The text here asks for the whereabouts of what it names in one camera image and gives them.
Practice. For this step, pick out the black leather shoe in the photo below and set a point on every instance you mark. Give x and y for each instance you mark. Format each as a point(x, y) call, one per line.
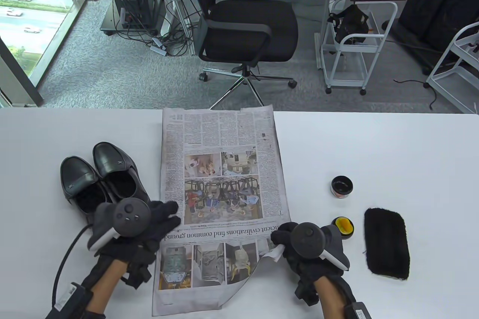
point(76, 177)
point(112, 163)

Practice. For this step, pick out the person's left hand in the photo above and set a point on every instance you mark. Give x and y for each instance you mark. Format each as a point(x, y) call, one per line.
point(166, 218)

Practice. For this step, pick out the glass window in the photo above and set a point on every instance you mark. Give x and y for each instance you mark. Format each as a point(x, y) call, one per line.
point(30, 16)

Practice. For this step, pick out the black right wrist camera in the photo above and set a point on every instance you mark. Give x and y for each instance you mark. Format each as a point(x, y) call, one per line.
point(359, 311)

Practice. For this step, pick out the shoe polish jar red label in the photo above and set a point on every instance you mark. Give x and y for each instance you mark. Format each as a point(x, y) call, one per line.
point(342, 186)

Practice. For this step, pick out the black fuzzy cloth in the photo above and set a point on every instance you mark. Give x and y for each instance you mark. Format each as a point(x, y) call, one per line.
point(387, 244)

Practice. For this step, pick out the printed newspaper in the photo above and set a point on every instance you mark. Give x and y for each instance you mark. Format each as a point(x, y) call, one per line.
point(224, 139)

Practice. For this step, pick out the black shoe polish lid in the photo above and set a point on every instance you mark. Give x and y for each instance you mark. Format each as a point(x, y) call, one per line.
point(338, 235)

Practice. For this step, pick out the white wheeled cart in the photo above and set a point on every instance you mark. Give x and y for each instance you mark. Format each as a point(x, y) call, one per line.
point(346, 72)

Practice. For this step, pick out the person's left forearm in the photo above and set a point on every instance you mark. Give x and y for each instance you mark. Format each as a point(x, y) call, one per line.
point(106, 289)

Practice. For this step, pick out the white shelf cart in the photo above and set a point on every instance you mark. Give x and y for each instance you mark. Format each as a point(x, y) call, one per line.
point(454, 87)

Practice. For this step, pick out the black fabric screen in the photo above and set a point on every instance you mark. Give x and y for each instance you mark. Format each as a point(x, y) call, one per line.
point(438, 5)

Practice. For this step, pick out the black bag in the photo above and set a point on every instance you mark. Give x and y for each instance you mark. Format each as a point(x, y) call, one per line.
point(351, 21)

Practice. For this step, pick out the white power strip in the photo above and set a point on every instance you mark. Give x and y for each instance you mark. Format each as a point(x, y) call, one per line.
point(159, 49)

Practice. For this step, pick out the black office chair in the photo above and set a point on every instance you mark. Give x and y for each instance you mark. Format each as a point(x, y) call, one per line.
point(254, 27)

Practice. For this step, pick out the yellow sponge applicator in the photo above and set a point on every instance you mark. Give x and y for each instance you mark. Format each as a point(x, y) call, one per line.
point(345, 224)

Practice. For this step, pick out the person's right forearm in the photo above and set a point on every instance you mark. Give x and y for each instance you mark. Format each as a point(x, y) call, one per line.
point(333, 300)

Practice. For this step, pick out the person's right hand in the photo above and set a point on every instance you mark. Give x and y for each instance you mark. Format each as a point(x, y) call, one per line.
point(284, 238)

